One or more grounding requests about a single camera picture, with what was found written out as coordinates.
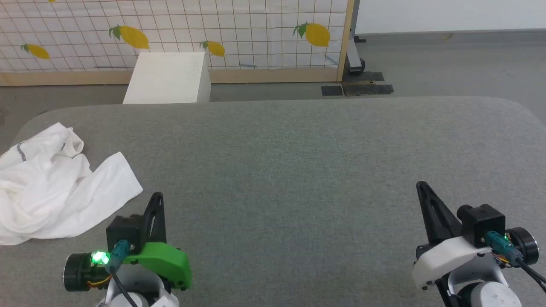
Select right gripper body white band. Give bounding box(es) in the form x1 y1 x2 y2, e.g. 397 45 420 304
412 227 540 291

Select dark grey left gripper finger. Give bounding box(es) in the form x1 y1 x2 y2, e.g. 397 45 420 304
142 193 158 244
154 193 167 244

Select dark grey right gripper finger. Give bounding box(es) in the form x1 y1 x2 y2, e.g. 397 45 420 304
421 181 464 242
416 181 444 246

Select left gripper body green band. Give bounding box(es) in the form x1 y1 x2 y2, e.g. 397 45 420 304
64 242 193 293

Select white garment with black stitching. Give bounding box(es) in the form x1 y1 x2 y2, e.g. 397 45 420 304
0 122 144 246

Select grey fabric sofa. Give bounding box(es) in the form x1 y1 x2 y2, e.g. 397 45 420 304
0 96 546 307

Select white cardboard box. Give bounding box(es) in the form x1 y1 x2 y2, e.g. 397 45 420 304
123 52 212 104

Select large dark floor plate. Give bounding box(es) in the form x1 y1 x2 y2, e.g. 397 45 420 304
341 72 394 96

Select grey panel stand with caster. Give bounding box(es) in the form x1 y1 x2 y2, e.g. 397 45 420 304
346 0 366 74

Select lemon print partition panel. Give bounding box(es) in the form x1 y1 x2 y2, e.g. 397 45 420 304
0 0 355 87

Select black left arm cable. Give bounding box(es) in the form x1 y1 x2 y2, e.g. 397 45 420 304
106 240 138 307

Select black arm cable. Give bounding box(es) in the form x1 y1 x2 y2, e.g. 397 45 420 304
106 240 138 307
485 231 546 290

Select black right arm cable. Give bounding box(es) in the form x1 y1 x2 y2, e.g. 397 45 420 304
485 231 546 290

